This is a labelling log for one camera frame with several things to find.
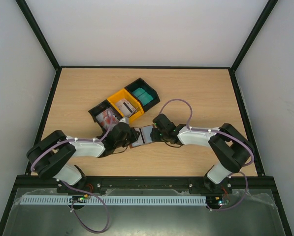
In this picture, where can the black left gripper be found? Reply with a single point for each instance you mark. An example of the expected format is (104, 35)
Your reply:
(134, 137)

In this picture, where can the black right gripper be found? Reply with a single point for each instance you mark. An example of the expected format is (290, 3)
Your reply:
(156, 134)

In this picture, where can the white card with magnetic stripe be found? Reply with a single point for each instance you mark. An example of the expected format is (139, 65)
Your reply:
(146, 134)

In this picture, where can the brown leather card holder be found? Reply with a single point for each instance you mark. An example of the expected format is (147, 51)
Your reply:
(139, 141)

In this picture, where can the black bin with red cards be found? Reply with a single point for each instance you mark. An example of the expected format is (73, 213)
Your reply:
(100, 108)

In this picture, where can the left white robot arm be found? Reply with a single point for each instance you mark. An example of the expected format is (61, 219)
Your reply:
(49, 158)

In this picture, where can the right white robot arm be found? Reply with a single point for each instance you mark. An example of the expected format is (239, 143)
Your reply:
(231, 148)

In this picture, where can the stack of red-white cards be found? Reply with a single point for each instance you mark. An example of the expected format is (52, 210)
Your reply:
(107, 119)

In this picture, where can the stack of white cards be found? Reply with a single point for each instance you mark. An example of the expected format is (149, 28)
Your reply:
(126, 108)

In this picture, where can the stack of teal cards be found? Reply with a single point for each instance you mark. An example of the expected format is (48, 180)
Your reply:
(142, 96)

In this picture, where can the yellow plastic bin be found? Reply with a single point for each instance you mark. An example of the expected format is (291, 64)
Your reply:
(123, 94)

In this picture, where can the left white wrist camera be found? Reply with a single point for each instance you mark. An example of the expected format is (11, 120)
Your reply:
(124, 120)

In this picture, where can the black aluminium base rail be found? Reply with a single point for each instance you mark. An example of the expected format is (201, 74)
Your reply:
(195, 185)

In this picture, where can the light blue slotted cable duct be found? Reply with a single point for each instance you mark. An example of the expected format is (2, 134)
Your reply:
(115, 200)

